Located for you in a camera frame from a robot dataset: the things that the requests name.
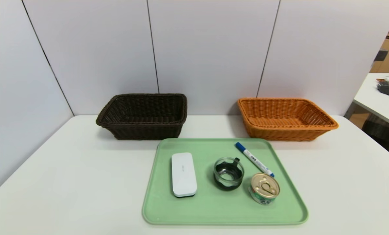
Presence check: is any white rectangular eraser case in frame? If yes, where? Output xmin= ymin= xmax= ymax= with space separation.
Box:
xmin=171 ymin=152 xmax=198 ymax=198

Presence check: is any blue and white marker pen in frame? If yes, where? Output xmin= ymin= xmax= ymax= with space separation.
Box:
xmin=235 ymin=142 xmax=275 ymax=178

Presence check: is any small glass cup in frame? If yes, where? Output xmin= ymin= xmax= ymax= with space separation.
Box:
xmin=213 ymin=157 xmax=245 ymax=191

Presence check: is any tin can with gold lid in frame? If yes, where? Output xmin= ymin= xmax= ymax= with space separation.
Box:
xmin=249 ymin=173 xmax=280 ymax=205

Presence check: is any dark brown wicker basket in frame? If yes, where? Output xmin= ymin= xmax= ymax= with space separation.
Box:
xmin=96 ymin=93 xmax=188 ymax=140

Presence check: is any orange wicker basket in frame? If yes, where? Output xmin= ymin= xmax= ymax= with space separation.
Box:
xmin=237 ymin=98 xmax=339 ymax=141

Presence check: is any light green plastic tray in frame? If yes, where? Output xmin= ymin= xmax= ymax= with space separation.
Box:
xmin=142 ymin=138 xmax=309 ymax=226

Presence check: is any dark wicker chair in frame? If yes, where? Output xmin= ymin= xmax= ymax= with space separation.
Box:
xmin=362 ymin=114 xmax=389 ymax=163

